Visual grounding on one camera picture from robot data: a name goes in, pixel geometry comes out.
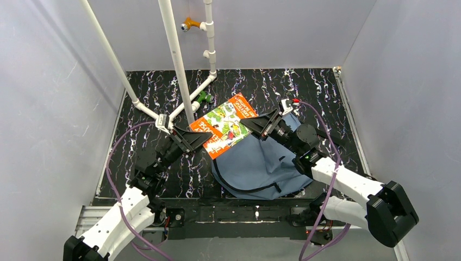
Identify orange green treehouse book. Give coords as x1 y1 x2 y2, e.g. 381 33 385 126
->
190 93 258 159

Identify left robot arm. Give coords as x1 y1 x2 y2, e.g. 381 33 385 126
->
63 127 213 260

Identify green white pipe fitting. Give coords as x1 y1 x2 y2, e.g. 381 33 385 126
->
191 91 214 113

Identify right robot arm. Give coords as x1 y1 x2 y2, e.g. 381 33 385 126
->
240 110 420 247

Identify blue backpack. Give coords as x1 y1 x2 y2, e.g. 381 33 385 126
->
211 121 327 200

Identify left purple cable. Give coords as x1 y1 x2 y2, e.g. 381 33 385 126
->
105 121 173 261

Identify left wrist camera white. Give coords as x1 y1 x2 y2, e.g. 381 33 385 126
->
155 114 174 134

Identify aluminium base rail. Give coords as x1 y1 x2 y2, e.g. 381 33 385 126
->
75 197 391 252

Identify white PVC pipe frame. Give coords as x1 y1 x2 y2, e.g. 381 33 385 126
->
79 0 217 125

